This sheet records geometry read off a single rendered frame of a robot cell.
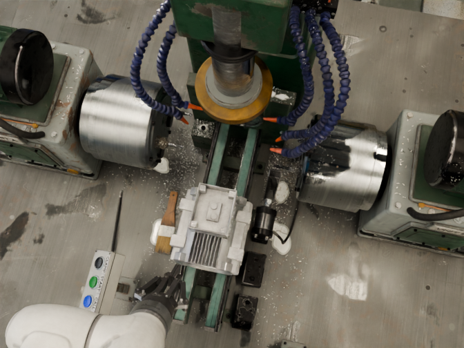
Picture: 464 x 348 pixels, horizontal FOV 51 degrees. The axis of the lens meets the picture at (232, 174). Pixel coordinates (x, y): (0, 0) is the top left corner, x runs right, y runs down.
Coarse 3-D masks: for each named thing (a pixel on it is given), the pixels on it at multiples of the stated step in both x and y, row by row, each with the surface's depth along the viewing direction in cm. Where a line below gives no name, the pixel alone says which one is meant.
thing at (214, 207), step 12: (204, 192) 126; (216, 192) 128; (228, 192) 128; (204, 204) 127; (216, 204) 125; (228, 204) 127; (192, 216) 124; (204, 216) 126; (216, 216) 124; (228, 216) 126; (192, 228) 123; (204, 228) 126; (216, 228) 126; (228, 228) 123
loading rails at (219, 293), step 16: (224, 128) 154; (224, 144) 153; (256, 144) 151; (208, 160) 150; (224, 160) 159; (240, 160) 159; (256, 160) 162; (208, 176) 150; (240, 176) 150; (240, 192) 148; (192, 272) 142; (192, 288) 143; (208, 288) 148; (224, 288) 140; (224, 304) 144; (176, 320) 137; (208, 320) 138; (224, 320) 148
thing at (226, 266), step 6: (192, 192) 132; (240, 198) 130; (240, 204) 130; (180, 252) 126; (174, 258) 127; (180, 258) 126; (222, 264) 126; (228, 264) 126; (222, 270) 126; (228, 270) 126
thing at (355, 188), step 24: (312, 120) 132; (336, 144) 126; (360, 144) 126; (384, 144) 128; (288, 168) 135; (312, 168) 126; (336, 168) 125; (360, 168) 125; (384, 168) 126; (312, 192) 130; (336, 192) 128; (360, 192) 127
